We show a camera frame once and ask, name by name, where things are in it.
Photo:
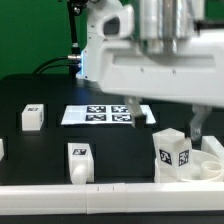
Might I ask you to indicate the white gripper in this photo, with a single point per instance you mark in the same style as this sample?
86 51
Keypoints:
193 75

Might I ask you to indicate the white round stool seat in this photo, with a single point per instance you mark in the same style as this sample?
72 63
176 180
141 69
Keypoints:
204 167

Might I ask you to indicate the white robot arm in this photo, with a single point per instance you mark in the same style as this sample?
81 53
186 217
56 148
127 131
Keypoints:
156 49

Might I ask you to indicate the white sheet with four tags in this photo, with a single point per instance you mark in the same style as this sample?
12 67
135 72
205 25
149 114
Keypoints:
96 114

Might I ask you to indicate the white block at left edge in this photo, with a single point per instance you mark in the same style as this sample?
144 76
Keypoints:
1 149

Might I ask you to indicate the white right rail wall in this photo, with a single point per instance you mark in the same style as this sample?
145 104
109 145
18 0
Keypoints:
211 145

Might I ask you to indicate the white rail wall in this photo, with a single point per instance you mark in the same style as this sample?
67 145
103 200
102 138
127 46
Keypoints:
111 198
211 145

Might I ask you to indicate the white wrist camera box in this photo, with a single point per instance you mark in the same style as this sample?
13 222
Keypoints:
109 19

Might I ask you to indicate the white front rail wall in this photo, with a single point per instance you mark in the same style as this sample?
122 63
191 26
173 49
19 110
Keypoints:
111 198

